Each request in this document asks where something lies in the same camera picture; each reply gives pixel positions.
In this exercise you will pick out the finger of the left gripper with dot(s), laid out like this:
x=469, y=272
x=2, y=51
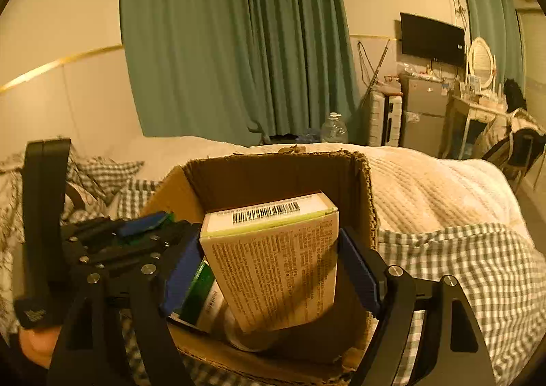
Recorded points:
x=175, y=243
x=121, y=228

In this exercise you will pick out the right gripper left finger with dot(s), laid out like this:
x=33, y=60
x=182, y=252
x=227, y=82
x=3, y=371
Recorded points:
x=150, y=279

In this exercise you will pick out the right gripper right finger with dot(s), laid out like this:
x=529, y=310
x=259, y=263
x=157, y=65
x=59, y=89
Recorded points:
x=452, y=349

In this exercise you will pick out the green white medicine box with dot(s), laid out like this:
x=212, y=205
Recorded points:
x=203, y=305

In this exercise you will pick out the beige printed medicine box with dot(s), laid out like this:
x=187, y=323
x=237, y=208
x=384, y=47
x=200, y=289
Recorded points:
x=276, y=262

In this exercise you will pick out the person's hand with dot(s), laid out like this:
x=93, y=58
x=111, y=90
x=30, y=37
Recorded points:
x=38, y=345

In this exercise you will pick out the floral duvet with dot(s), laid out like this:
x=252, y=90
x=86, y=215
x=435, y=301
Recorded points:
x=83, y=198

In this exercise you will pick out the grey checked bed sheet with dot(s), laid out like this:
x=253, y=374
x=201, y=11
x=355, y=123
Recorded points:
x=290, y=239

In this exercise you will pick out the brown cardboard box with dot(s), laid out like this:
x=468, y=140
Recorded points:
x=327, y=351

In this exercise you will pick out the cream knitted blanket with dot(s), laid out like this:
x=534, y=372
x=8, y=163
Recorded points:
x=412, y=191

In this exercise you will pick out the chair with clothes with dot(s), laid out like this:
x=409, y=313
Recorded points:
x=512, y=141

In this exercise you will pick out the white stacked storage crates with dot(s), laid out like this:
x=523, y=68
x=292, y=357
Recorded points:
x=383, y=110

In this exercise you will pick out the white dressing table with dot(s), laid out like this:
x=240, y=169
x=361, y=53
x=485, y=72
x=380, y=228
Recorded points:
x=458, y=107

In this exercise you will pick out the large clear water bottle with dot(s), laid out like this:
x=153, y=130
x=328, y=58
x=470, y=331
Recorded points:
x=334, y=129

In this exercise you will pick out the grey mini fridge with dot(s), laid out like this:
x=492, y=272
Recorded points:
x=424, y=110

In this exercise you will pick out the white oval vanity mirror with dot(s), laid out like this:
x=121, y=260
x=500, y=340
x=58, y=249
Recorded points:
x=481, y=66

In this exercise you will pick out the green curtain by wardrobe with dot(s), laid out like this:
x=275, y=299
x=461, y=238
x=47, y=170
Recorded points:
x=496, y=22

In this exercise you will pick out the white louvred wardrobe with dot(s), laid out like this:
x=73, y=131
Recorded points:
x=532, y=27

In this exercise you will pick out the black wall television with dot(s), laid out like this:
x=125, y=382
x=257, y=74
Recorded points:
x=432, y=40

